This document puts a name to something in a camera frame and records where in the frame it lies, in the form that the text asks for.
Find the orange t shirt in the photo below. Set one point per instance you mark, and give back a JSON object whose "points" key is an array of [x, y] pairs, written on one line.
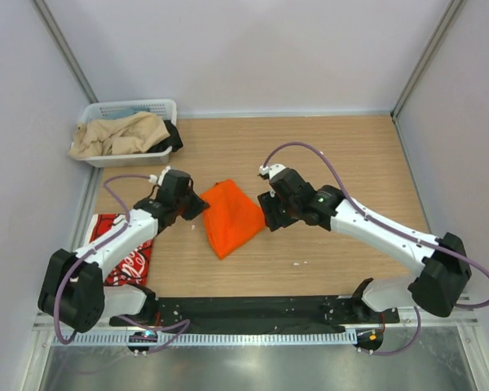
{"points": [[232, 218]]}

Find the red coca cola t shirt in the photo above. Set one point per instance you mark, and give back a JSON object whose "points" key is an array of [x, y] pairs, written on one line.
{"points": [[135, 266]]}

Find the light blue cloth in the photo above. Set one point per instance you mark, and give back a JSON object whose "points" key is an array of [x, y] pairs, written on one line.
{"points": [[126, 112]]}

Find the white plastic basket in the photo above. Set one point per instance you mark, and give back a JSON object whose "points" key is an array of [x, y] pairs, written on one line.
{"points": [[165, 108]]}

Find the white slotted cable duct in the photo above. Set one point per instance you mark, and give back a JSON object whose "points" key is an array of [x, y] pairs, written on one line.
{"points": [[143, 338]]}

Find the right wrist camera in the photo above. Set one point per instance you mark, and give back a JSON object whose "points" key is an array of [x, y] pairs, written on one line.
{"points": [[287, 183]]}

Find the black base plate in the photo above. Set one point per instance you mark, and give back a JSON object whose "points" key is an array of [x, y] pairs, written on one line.
{"points": [[269, 315]]}

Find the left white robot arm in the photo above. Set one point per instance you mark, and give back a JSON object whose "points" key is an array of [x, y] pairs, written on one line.
{"points": [[73, 290]]}

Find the beige t shirt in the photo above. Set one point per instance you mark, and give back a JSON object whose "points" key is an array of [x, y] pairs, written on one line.
{"points": [[123, 136]]}

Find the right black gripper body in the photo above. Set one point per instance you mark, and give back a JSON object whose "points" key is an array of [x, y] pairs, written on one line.
{"points": [[288, 212]]}

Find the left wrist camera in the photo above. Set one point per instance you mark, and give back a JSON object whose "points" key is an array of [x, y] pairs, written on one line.
{"points": [[173, 186]]}

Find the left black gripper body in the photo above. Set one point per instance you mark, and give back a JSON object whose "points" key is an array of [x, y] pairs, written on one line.
{"points": [[177, 207]]}

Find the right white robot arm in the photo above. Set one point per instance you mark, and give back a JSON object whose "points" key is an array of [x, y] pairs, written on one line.
{"points": [[437, 273]]}

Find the black t shirt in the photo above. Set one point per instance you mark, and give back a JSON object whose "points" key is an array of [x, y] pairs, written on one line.
{"points": [[174, 140]]}

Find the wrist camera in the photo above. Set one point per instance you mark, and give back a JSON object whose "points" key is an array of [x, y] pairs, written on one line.
{"points": [[287, 183], [173, 186]]}

